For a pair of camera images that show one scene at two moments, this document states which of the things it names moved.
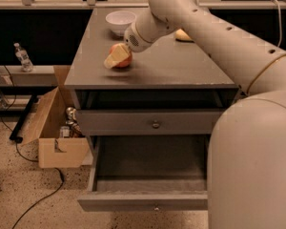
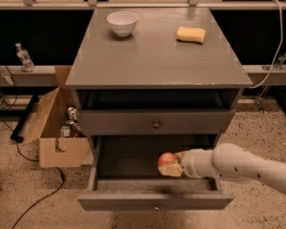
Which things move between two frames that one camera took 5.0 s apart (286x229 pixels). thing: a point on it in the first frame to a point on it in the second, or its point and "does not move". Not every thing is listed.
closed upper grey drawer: (148, 122) does not move
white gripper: (132, 40) to (190, 163)
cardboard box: (55, 152) does not move
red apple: (125, 63) to (167, 159)
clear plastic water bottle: (22, 54) does not move
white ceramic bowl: (120, 21) does not move
